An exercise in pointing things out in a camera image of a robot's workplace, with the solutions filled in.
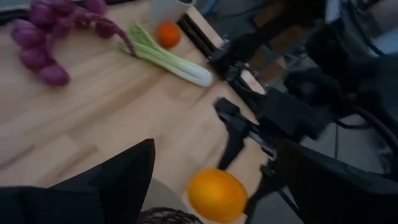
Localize pale green celery stalk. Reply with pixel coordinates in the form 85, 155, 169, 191
118, 21, 215, 88

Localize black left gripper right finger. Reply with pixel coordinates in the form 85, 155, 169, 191
276, 139, 398, 224

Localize black aluminium table frame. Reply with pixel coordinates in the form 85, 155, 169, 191
176, 13, 266, 95

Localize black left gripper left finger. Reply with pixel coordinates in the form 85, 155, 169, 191
0, 138, 155, 224

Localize yellow-orange mango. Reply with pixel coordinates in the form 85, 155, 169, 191
187, 168, 249, 223

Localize round orange fruit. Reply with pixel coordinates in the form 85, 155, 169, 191
155, 21, 182, 49

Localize white cup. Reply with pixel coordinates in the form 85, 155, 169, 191
149, 0, 197, 27

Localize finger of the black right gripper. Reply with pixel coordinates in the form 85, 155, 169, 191
243, 161, 287, 224
213, 96, 259, 170

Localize dark woven wicker basket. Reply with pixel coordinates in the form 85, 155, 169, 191
136, 207, 205, 224

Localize grey round placemat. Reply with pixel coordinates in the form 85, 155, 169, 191
141, 178, 191, 216

